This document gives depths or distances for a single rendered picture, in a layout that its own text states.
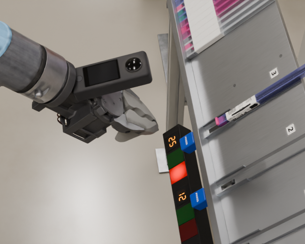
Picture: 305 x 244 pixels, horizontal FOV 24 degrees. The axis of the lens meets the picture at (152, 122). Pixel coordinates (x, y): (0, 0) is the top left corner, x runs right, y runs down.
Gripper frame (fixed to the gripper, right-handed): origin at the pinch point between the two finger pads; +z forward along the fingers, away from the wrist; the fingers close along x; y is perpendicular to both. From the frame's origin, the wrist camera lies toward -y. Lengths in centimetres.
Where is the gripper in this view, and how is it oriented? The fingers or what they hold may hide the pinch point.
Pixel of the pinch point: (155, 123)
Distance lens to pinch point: 113.3
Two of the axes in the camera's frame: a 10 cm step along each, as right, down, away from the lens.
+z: 6.6, 3.6, 6.6
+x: 1.3, 8.1, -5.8
